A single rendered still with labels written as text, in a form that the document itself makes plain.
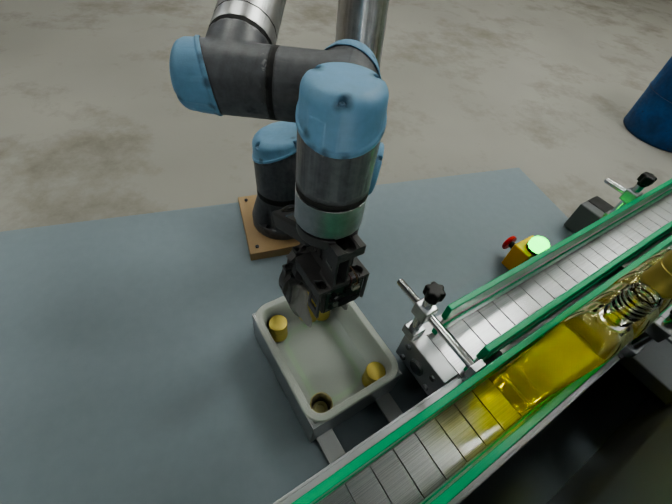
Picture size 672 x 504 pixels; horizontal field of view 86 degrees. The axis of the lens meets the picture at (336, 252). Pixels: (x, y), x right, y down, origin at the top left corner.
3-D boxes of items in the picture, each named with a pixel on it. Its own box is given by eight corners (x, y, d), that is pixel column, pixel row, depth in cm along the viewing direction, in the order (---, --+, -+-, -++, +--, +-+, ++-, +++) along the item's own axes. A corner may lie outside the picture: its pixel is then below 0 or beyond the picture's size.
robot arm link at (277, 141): (262, 167, 86) (257, 111, 76) (319, 173, 85) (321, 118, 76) (249, 198, 77) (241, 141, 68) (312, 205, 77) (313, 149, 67)
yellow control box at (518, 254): (521, 284, 86) (538, 265, 80) (498, 262, 89) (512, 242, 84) (540, 273, 88) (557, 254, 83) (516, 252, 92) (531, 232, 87)
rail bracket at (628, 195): (606, 228, 83) (651, 181, 73) (579, 208, 86) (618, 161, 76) (616, 222, 84) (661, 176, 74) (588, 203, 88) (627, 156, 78)
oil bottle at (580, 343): (518, 416, 52) (623, 352, 36) (490, 382, 55) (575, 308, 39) (542, 396, 55) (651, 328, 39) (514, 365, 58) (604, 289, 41)
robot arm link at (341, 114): (394, 62, 32) (395, 110, 26) (371, 166, 40) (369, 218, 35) (305, 49, 32) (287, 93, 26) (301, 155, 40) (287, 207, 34)
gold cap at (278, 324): (282, 345, 67) (282, 334, 64) (265, 338, 68) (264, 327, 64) (290, 329, 70) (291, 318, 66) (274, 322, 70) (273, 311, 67)
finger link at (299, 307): (297, 346, 52) (309, 309, 46) (279, 315, 55) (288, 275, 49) (315, 339, 54) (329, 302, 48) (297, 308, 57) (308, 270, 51)
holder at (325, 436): (327, 476, 56) (332, 466, 50) (254, 334, 70) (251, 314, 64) (411, 417, 63) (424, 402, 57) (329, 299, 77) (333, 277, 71)
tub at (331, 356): (310, 443, 59) (313, 429, 52) (252, 333, 70) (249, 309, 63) (393, 389, 66) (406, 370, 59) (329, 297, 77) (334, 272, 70)
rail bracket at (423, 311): (450, 396, 53) (487, 360, 43) (382, 308, 61) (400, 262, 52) (465, 386, 54) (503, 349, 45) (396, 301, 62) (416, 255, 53)
